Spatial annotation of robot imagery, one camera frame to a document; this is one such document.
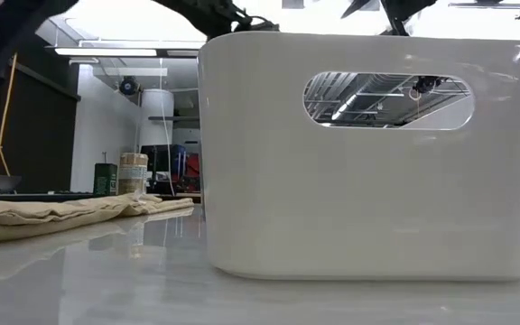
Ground black round ceiling fixture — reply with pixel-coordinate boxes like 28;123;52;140
118;76;139;97

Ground red container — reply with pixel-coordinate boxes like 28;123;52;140
183;153;201;191

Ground long ceiling light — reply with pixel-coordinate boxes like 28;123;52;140
54;46;158;58

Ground beige cloth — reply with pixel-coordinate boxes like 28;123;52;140
0;191;196;247

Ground gold-lid furikake jar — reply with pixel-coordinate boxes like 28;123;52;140
118;153;149;195

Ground long dark ceiling bar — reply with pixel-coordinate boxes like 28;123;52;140
448;2;520;10

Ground dark wall shelf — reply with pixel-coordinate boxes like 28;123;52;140
147;116;200;124

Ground white plastic bin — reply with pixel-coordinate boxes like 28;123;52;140
196;30;520;282

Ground black partition panel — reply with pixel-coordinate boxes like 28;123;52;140
0;58;81;195

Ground blue container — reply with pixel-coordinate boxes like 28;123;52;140
169;144;188;181

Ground black overhead camera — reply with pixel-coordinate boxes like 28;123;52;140
412;75;444;95

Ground white round column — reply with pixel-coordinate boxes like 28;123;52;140
140;88;175;150

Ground green spice tin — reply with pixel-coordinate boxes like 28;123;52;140
93;162;119;198

